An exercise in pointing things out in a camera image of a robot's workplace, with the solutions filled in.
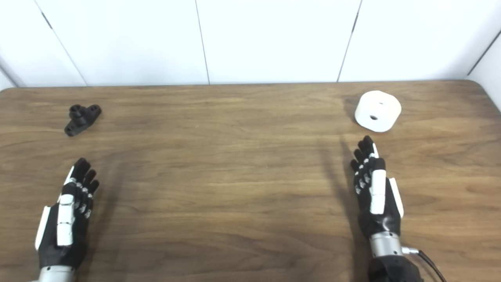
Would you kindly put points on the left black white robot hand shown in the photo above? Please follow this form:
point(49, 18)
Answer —
point(64, 219)

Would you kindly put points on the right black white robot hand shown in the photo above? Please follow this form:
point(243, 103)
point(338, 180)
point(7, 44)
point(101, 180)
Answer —
point(377, 196)

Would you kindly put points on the round white piece with holes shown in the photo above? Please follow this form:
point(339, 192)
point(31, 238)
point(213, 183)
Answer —
point(385, 107)

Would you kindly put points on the black flanged holder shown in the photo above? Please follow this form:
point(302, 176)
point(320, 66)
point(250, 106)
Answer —
point(80, 119)

